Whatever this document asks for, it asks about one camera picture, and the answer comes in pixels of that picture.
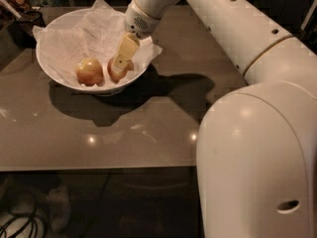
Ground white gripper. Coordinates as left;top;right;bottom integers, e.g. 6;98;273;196
112;0;161;68

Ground red apple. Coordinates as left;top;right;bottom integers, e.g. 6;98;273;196
107;59;134;83

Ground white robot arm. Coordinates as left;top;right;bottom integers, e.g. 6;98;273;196
125;0;317;238

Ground yellowish apple on left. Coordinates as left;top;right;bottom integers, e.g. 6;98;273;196
75;58;104;86

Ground white bowl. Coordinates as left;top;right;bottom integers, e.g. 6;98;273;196
35;7;154;96

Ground white paper liner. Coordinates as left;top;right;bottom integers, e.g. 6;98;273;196
32;0;163;90

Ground dark bag with strap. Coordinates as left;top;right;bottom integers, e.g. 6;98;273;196
0;0;46;48

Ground black cables on floor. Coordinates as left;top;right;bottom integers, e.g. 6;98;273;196
0;195;49;238

